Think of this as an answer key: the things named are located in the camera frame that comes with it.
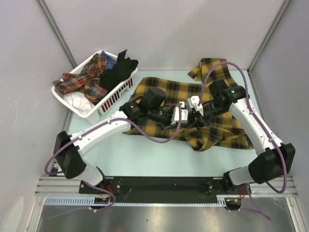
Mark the yellow plaid long sleeve shirt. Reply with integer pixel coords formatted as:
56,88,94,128
130,58,253,151

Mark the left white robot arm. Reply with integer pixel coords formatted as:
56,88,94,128
54,88,188,193

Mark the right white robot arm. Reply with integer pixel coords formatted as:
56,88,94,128
186,80,295,194

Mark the black shirt in basket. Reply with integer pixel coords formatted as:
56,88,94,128
99,50,139,92

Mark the blue shirt in basket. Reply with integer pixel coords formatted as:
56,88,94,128
101,51,117,71

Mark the red plaid shirt in basket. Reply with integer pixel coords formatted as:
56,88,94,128
53,54,108,102

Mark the white shirt in basket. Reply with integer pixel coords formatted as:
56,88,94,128
63,92,95,115

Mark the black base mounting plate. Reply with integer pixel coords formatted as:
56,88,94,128
79,175,252,203

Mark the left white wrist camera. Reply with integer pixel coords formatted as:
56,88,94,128
171,101,189,125

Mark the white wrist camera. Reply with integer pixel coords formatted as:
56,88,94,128
186,96,204,116
171,101,189,125

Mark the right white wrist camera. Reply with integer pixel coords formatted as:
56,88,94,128
186,96,204,116

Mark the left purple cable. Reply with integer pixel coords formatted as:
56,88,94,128
45,102,185,214

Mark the white slotted cable duct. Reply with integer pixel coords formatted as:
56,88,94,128
44,196,226,207

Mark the aluminium frame rail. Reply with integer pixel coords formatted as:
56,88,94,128
34,176,298,197

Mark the right corner aluminium post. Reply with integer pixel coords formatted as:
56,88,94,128
247,0,293,74

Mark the corner aluminium post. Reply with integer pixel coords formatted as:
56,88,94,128
247,0,293,74
36,0,77,68

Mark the left corner aluminium post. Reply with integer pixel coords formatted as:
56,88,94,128
36,0,77,68

